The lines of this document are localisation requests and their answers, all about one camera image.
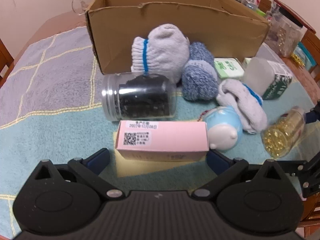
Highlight jar of gold beads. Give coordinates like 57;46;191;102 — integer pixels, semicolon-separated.
261;106;306;159

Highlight brown cardboard box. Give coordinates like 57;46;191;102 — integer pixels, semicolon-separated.
85;0;270;75

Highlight blue knitted sock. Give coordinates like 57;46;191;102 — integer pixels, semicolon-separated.
182;42;218;101

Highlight large clear plastic container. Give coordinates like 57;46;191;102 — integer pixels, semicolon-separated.
265;0;316;57

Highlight glass mug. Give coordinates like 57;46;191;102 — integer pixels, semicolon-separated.
71;0;88;15

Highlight clear jar black contents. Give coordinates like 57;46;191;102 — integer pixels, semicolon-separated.
101;72;177;121

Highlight wooden chair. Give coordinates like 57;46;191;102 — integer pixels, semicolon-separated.
302;29;320;83
0;40;15;88

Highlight green white tissue pack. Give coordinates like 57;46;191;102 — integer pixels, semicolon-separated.
214;58;245;80

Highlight blue white doll toy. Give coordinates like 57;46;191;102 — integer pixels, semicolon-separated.
198;106;243;151

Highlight white green bottle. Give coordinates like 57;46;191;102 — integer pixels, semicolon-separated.
242;57;293;100

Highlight pink cardboard box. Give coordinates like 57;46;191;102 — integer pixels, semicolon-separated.
115;120;209;161

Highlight white sock blue stripe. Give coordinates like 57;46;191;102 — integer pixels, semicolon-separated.
216;79;268;134
131;24;190;83

